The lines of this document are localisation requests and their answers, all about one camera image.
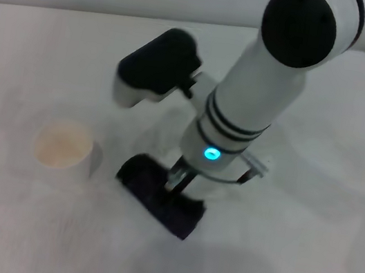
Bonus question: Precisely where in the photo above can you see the thin grey cable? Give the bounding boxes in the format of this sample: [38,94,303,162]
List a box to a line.
[192,148,268,190]

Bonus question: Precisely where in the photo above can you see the small metal bracket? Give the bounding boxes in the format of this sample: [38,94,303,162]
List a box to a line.
[238,152,273,180]

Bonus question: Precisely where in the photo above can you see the white paper cup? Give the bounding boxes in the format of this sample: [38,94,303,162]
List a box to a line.
[28,115,110,184]

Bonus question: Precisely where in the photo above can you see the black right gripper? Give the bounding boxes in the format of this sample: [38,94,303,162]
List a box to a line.
[163,157,200,199]

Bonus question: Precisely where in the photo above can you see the dark purple rag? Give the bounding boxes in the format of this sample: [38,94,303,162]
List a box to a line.
[107,149,214,244]

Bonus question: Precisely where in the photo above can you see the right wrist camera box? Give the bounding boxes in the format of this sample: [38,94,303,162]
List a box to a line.
[110,19,210,120]

